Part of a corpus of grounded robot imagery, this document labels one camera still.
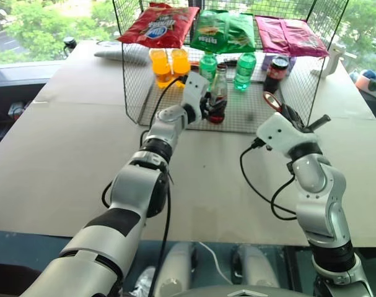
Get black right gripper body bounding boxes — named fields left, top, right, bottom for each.
left=282, top=106, right=314, bottom=134

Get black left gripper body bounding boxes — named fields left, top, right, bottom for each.
left=197, top=95, right=212, bottom=120

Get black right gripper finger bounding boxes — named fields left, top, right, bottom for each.
left=307, top=114, right=332, bottom=130
left=279, top=103, right=300, bottom=120

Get red bottle opener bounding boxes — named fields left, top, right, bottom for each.
left=262, top=91, right=285, bottom=114

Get glass cola bottle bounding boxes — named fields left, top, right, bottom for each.
left=206, top=64, right=229, bottom=125

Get green soda plastic bottle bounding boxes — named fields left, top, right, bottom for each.
left=233, top=52, right=257, bottom=93
left=199, top=51, right=219, bottom=91

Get plastic cola bottle red label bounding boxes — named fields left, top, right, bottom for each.
left=262, top=55, right=290, bottom=94

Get orange soda plastic bottle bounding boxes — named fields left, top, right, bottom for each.
left=170, top=48, right=190, bottom=78
left=149, top=48, right=172, bottom=90

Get purple box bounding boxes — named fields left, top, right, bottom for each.
left=261, top=54, right=297, bottom=72

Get coral round toy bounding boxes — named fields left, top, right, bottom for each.
left=354, top=75, right=373, bottom=91

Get white plastic stand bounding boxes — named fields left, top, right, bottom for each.
left=310, top=43, right=347, bottom=80

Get magenta chip bag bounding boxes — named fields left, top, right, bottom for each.
left=282, top=19, right=330, bottom=58
left=255, top=15, right=291, bottom=54

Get green chip bag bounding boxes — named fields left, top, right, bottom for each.
left=190, top=9, right=230, bottom=55
left=220, top=12, right=257, bottom=54

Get red chip bag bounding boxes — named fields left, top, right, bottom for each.
left=116, top=2, right=200, bottom=50

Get grey flat pouch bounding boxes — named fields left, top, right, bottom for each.
left=94, top=41, right=151, bottom=66

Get black round device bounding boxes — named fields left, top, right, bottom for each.
left=63, top=36, right=77, bottom=58

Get silver rounded robot leg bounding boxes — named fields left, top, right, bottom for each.
left=152, top=243, right=198, bottom=297
left=233, top=244, right=280, bottom=297

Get dark rounded robot torso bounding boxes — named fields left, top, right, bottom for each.
left=187, top=284, right=304, bottom=297

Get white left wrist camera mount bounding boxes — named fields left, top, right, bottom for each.
left=181, top=71, right=211, bottom=108

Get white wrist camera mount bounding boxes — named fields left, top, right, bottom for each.
left=256, top=111, right=320, bottom=155
left=181, top=71, right=211, bottom=108

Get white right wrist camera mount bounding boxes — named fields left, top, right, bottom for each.
left=256, top=111, right=320, bottom=155

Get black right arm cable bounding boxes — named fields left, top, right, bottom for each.
left=239, top=138, right=299, bottom=221

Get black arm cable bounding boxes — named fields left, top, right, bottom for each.
left=101, top=74, right=190, bottom=297
left=239, top=138, right=299, bottom=221

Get black wire mesh rack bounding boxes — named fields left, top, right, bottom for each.
left=111, top=0, right=351, bottom=134

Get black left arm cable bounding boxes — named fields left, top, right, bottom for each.
left=101, top=74, right=190, bottom=297

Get thin white cable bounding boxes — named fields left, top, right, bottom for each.
left=199, top=242, right=235, bottom=286

